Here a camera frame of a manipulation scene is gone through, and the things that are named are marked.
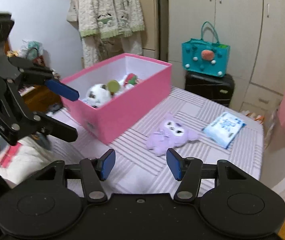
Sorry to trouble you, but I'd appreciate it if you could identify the red strawberry plush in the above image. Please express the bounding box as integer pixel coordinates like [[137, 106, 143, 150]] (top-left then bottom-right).
[[123, 73, 139, 86]]

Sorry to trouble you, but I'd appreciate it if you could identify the purple plush toy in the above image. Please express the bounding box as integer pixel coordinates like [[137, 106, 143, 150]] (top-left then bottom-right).
[[146, 114, 200, 157]]

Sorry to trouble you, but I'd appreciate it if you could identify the black suitcase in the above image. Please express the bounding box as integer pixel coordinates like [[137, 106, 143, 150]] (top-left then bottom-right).
[[185, 71, 235, 107]]

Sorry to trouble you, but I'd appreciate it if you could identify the beige wardrobe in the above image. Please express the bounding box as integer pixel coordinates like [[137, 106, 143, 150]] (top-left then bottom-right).
[[160, 0, 285, 114]]

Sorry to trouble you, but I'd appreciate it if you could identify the teal felt handbag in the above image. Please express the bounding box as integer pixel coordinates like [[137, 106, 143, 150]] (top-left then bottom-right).
[[181, 21, 230, 77]]

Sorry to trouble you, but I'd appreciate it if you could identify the white panda plush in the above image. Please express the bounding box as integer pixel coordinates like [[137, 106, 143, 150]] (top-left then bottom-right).
[[82, 83, 112, 108]]

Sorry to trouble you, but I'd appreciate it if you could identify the cream knit cardigan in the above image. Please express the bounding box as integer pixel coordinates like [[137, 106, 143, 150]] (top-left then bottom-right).
[[78, 0, 145, 68]]

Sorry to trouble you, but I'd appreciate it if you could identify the blue wet wipes pack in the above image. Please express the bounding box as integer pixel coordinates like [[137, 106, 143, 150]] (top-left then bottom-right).
[[203, 112, 246, 149]]

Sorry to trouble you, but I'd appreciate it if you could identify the pink storage box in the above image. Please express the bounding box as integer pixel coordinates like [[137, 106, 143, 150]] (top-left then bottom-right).
[[62, 53, 172, 144]]

